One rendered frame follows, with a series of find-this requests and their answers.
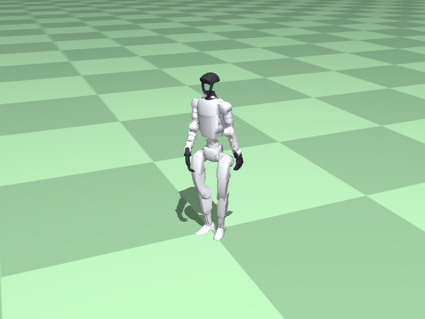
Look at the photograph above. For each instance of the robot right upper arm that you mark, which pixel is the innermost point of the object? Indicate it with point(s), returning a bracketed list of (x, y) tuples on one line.
[(194, 126)]

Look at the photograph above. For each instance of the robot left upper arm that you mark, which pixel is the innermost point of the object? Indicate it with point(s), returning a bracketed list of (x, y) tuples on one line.
[(225, 109)]

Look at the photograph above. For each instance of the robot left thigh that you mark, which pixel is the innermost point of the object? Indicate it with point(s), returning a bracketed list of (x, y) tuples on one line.
[(223, 174)]

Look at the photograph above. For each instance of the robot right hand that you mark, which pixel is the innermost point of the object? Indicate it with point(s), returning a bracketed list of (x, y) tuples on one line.
[(187, 154)]

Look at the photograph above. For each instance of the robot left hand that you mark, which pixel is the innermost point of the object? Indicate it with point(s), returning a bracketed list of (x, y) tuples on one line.
[(239, 161)]

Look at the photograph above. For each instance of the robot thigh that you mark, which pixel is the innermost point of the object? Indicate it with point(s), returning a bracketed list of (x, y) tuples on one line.
[(199, 174), (223, 174)]

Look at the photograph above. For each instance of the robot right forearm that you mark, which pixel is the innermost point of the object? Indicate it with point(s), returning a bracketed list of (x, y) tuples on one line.
[(190, 140)]

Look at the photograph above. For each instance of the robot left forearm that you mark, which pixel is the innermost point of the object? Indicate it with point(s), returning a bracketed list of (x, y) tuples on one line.
[(234, 143)]

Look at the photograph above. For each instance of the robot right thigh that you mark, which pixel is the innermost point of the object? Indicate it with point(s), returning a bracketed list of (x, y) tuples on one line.
[(199, 174)]

